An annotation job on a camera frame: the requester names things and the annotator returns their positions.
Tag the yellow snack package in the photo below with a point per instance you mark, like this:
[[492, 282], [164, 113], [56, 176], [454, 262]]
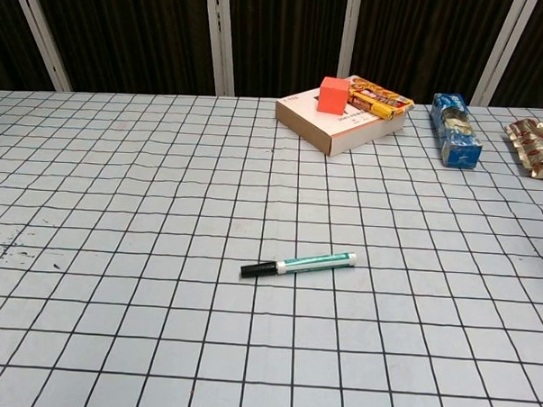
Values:
[[381, 102]]

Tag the gold foil snack bag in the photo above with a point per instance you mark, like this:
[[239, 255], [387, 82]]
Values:
[[540, 147]]

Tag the checked light blue tablecloth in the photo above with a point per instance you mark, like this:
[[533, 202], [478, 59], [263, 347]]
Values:
[[208, 210]]

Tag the green white marker body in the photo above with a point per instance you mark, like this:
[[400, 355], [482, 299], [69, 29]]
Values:
[[316, 261]]

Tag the orange cube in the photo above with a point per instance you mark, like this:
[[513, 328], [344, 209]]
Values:
[[332, 98]]

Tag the white flat cardboard box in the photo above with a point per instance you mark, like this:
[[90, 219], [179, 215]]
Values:
[[309, 119]]

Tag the black marker cap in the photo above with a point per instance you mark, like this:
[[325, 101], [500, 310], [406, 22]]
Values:
[[258, 269]]

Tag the blue cookie package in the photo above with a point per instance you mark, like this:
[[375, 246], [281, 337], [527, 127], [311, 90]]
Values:
[[457, 130]]

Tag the white partition frame post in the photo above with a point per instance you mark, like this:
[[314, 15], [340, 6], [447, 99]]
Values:
[[501, 51], [358, 31], [221, 39], [40, 33]]

